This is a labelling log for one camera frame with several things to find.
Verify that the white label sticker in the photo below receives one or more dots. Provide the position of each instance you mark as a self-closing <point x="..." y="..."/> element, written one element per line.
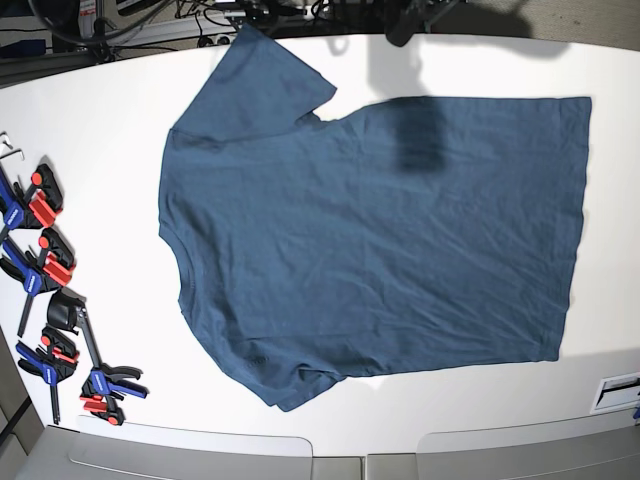
<point x="616" y="393"/>

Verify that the blue red clamp bottom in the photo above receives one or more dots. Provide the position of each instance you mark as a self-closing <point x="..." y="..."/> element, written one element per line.
<point x="106" y="387"/>

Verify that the grey chair left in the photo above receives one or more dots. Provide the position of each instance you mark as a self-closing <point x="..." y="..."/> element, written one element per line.
<point x="65" y="454"/>

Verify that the grey chair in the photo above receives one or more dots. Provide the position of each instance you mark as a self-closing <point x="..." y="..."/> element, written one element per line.
<point x="65" y="454"/>
<point x="603" y="446"/>

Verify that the blue red clamp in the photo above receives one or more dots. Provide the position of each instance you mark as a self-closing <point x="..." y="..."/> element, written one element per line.
<point x="106" y="387"/>
<point x="51" y="270"/>
<point x="53" y="361"/>
<point x="34" y="208"/>

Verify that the metal hex key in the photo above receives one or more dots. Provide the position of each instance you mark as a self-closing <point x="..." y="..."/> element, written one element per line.
<point x="8" y="150"/>

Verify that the grey chair right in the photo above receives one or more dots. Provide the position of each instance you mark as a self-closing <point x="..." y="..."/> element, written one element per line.
<point x="603" y="446"/>

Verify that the blue red clamp top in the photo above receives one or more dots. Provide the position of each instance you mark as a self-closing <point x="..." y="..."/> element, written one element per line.
<point x="34" y="208"/>

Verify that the blue T-shirt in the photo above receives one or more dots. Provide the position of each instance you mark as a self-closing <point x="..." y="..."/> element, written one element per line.
<point x="417" y="234"/>

